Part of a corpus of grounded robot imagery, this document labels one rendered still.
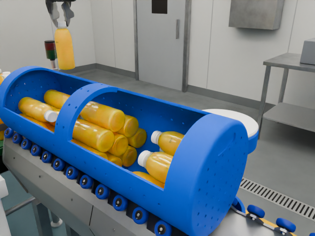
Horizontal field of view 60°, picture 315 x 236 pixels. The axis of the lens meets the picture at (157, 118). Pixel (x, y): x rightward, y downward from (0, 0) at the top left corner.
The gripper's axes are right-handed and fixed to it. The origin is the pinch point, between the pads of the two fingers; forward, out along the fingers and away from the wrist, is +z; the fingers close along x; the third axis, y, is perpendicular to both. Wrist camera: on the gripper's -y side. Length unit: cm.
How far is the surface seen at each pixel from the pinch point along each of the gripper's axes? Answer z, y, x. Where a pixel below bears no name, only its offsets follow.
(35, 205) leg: 76, 5, -25
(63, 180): 45, 36, -25
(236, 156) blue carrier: 22, 84, -3
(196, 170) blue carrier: 17, 84, -20
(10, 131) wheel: 41.4, -3.7, -26.4
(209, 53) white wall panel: 78, -127, 307
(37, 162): 45, 19, -26
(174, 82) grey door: 138, -189, 300
